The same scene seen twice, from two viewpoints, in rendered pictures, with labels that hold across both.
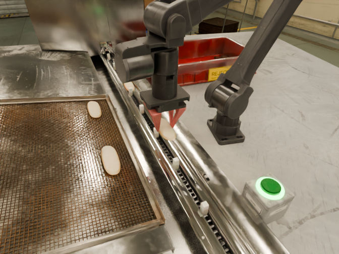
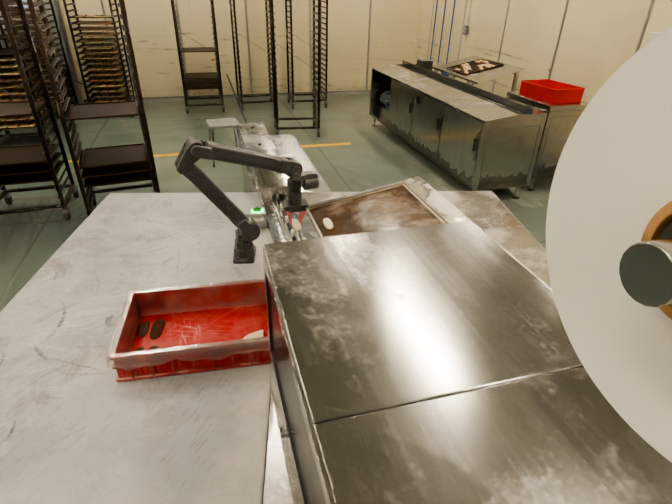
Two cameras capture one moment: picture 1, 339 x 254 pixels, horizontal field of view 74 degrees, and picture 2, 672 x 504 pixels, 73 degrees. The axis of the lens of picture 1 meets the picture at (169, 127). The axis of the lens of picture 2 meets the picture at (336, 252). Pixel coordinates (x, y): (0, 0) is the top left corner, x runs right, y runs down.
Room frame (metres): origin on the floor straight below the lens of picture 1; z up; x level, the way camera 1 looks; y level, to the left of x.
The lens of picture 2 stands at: (2.13, 0.41, 1.81)
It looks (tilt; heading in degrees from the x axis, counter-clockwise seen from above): 30 degrees down; 188
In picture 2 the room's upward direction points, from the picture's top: 1 degrees clockwise
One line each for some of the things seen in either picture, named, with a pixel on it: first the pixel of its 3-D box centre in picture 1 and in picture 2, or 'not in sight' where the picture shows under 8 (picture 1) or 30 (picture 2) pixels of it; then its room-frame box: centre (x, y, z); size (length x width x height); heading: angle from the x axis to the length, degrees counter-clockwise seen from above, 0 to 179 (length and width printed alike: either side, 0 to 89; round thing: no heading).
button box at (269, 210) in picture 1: (262, 204); (258, 221); (0.29, -0.20, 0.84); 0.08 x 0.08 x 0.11; 24
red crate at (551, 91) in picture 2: not in sight; (550, 90); (-2.88, 1.87, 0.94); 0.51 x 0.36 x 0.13; 28
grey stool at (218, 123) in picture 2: not in sight; (224, 141); (-2.77, -1.56, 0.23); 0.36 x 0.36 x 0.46; 29
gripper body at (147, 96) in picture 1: (164, 86); (294, 198); (0.45, 0.01, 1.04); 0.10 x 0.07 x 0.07; 114
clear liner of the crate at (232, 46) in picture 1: (199, 58); (202, 324); (1.08, -0.15, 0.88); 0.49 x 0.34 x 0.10; 109
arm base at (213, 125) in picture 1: (226, 122); (244, 247); (0.57, -0.18, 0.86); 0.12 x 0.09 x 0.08; 12
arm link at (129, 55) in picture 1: (147, 47); (302, 175); (0.43, 0.04, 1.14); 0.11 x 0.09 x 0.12; 122
